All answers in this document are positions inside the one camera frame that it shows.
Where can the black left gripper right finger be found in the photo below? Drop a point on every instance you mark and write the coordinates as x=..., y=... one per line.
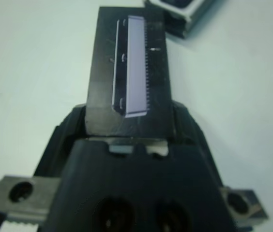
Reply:
x=194, y=137

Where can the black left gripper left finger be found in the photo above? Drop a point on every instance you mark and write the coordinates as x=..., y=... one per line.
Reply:
x=64, y=135

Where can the black printed box lid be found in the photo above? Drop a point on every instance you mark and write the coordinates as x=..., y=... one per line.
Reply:
x=107, y=72

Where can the black box with white insert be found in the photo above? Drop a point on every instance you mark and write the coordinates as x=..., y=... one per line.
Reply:
x=194, y=21

